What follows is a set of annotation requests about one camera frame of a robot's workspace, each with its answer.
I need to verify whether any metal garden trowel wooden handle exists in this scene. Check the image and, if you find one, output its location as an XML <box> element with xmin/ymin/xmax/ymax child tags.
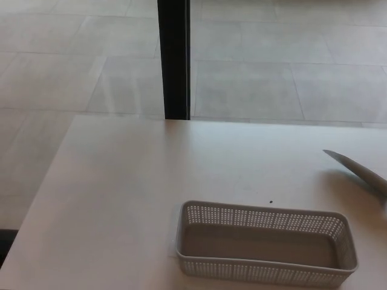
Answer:
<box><xmin>322</xmin><ymin>149</ymin><xmax>387</xmax><ymax>202</ymax></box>

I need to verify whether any black vertical pillar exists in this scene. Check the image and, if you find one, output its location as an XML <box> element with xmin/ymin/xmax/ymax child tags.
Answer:
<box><xmin>156</xmin><ymin>0</ymin><xmax>192</xmax><ymax>121</ymax></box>

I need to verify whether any grey perforated plastic basket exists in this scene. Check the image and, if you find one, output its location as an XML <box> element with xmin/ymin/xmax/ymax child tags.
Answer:
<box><xmin>174</xmin><ymin>199</ymin><xmax>359</xmax><ymax>288</ymax></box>

